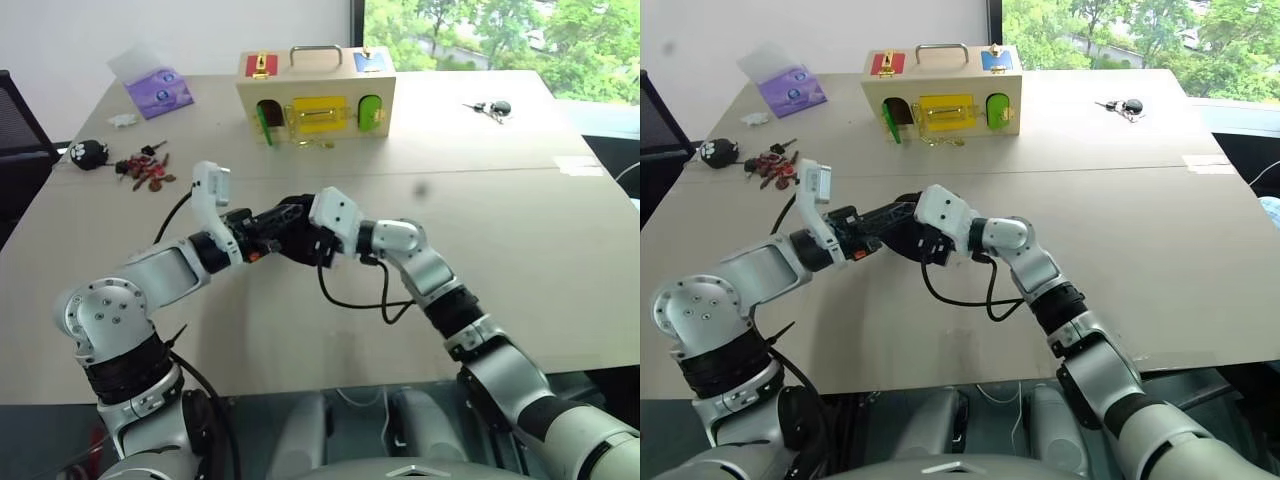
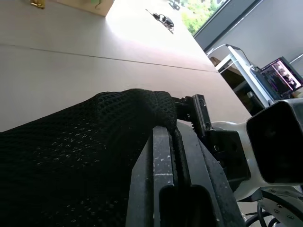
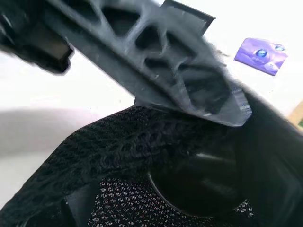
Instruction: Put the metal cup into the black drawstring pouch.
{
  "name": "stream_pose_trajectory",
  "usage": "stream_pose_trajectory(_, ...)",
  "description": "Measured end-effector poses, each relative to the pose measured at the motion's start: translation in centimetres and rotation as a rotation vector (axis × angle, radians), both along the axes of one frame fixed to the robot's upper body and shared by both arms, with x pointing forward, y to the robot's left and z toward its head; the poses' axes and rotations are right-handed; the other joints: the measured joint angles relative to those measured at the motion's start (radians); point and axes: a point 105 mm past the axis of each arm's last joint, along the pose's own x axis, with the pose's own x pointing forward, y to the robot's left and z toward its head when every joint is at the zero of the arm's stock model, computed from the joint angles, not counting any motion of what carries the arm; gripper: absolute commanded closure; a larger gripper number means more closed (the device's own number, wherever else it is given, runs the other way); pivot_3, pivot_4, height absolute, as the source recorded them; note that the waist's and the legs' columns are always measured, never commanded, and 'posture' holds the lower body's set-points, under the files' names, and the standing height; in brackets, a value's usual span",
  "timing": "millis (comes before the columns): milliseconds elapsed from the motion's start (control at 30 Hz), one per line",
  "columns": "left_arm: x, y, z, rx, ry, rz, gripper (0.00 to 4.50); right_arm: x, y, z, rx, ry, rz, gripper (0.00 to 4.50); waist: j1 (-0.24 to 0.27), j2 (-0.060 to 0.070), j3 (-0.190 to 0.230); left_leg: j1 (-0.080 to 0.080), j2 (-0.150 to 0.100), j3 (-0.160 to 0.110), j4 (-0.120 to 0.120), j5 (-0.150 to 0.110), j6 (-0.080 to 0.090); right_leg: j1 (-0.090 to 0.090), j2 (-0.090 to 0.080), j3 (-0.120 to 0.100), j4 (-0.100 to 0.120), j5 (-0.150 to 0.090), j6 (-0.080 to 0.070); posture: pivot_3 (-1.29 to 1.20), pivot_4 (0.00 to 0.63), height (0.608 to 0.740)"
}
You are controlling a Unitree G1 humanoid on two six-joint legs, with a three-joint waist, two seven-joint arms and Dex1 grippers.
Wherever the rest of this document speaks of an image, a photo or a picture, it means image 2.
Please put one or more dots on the brown cardboard box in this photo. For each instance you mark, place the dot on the brown cardboard box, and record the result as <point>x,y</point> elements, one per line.
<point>214,61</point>

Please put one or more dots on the open laptop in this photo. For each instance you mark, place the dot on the open laptop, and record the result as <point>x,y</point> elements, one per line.
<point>281,78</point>

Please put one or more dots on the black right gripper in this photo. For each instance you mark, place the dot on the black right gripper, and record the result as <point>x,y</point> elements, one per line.
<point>228,153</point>

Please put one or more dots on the green hook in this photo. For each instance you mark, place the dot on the green hook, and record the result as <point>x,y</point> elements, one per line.
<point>96,4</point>

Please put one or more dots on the brass box latch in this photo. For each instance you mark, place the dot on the brass box latch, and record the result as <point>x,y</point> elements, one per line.
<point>38,3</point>

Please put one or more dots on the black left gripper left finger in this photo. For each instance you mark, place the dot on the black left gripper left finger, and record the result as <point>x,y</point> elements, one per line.
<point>161,160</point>

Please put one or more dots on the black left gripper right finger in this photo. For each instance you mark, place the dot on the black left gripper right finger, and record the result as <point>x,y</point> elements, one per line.
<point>203,179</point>

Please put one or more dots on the light wooden box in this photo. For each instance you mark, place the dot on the light wooden box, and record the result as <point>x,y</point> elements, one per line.
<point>94,7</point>

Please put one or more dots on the white metal rack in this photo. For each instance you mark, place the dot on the white metal rack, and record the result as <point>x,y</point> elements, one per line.
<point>241,68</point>

